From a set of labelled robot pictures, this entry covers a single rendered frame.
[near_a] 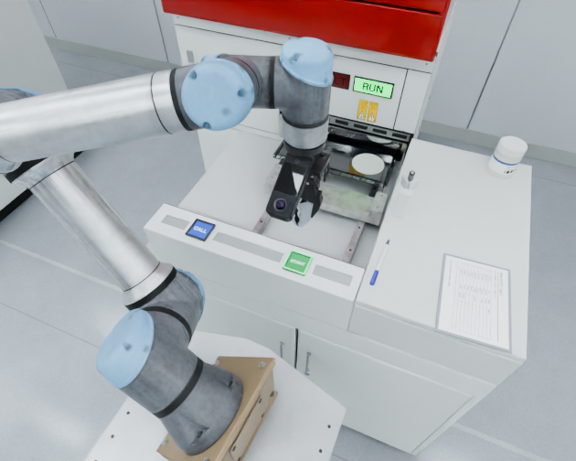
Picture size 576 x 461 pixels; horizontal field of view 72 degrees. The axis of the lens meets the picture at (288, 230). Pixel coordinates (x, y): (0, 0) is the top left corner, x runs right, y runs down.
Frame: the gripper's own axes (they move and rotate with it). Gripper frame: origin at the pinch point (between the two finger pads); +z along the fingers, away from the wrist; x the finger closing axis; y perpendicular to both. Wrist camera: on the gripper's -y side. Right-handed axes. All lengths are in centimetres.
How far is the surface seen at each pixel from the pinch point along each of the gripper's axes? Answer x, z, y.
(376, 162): -7, 21, 51
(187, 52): 62, 2, 58
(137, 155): 156, 111, 106
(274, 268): 4.4, 14.7, -2.6
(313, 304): -6.0, 21.8, -4.0
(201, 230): 25.5, 14.2, 0.5
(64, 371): 96, 111, -28
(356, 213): -7.0, 23.0, 29.1
